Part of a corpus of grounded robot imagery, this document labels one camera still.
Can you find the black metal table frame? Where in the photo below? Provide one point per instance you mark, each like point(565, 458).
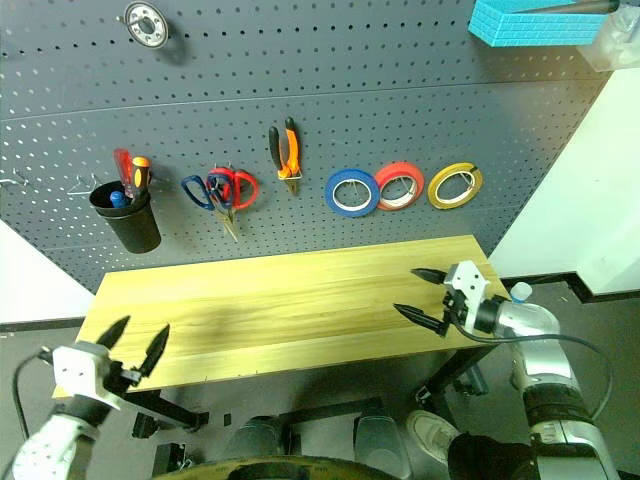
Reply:
point(170, 407)

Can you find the orange and black screwdriver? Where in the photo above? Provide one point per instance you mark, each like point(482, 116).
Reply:
point(141, 172)

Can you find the red tape roll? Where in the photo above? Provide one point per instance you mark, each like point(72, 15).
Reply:
point(400, 169)

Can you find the yellow tape roll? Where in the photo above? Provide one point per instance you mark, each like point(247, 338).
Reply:
point(450, 170)

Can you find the black plastic cup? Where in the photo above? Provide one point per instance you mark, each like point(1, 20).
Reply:
point(135, 230)

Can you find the clear plastic container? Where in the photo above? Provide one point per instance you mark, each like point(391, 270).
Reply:
point(610, 50)

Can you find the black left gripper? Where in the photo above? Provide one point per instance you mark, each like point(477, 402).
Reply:
point(120, 380)

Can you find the black trouser leg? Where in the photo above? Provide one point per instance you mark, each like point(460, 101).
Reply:
point(480, 457)

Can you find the round silver metal disc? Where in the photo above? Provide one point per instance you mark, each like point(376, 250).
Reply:
point(157, 35)

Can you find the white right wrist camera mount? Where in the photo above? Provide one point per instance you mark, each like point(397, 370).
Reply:
point(467, 287)

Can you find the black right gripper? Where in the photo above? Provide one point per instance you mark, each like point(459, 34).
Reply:
point(454, 305)

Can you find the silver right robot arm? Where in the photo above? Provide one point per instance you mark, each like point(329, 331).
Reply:
point(545, 365)

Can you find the dark grey rounded shape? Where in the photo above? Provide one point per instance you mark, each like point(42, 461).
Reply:
point(380, 435)
point(257, 437)

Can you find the white capped plastic bottle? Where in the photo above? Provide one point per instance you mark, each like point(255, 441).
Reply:
point(520, 290)

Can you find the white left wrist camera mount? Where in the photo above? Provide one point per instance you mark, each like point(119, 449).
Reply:
point(77, 367)

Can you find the dark grey metal pegboard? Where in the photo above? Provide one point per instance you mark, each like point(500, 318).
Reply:
point(325, 100)

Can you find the turquoise brick-pattern box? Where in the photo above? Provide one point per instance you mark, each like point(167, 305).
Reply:
point(530, 27)

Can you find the orange and black pliers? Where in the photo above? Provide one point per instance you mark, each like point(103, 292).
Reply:
point(290, 150)

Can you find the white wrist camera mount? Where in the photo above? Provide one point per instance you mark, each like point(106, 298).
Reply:
point(467, 287)
point(77, 367)

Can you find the blue tape roll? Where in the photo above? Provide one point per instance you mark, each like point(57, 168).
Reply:
point(350, 175)

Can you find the white sneaker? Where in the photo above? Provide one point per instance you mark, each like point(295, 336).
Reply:
point(430, 435)

